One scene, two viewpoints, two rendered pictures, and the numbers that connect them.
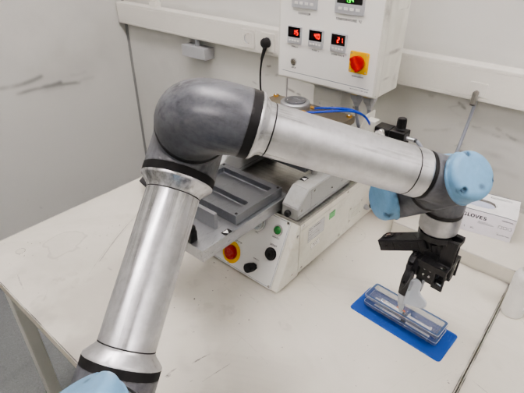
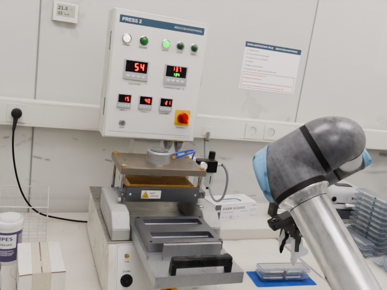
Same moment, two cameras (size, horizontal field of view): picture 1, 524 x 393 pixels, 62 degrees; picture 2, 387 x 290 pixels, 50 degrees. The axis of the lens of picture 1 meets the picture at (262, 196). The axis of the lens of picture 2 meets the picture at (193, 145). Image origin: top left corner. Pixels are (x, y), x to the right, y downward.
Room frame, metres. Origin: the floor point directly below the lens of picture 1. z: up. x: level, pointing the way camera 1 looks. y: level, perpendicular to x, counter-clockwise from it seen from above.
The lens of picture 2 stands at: (0.41, 1.00, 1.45)
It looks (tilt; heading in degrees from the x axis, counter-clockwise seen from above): 12 degrees down; 298
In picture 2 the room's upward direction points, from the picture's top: 8 degrees clockwise
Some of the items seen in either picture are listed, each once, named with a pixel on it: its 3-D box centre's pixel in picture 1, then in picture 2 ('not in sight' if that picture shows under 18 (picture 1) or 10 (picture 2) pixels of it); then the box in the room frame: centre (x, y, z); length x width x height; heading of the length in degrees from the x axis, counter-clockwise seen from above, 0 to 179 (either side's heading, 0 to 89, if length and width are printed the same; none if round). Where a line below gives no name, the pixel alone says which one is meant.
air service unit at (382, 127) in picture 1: (387, 142); (204, 170); (1.07, -0.34, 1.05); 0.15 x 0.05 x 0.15; 50
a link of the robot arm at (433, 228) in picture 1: (440, 220); not in sight; (0.70, -0.35, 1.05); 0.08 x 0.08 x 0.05
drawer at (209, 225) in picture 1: (216, 203); (181, 244); (0.88, 0.11, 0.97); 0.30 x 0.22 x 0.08; 140
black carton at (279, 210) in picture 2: not in sight; (280, 209); (0.88, -0.80, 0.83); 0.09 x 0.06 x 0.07; 42
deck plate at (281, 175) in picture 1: (299, 168); (148, 210); (1.14, -0.11, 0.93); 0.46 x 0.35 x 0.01; 140
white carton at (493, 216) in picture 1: (472, 210); (228, 206); (1.06, -0.62, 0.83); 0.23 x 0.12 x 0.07; 60
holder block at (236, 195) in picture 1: (229, 190); (177, 232); (0.92, 0.08, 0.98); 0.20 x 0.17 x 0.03; 50
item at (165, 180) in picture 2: not in sight; (158, 174); (1.11, -0.09, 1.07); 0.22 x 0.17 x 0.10; 50
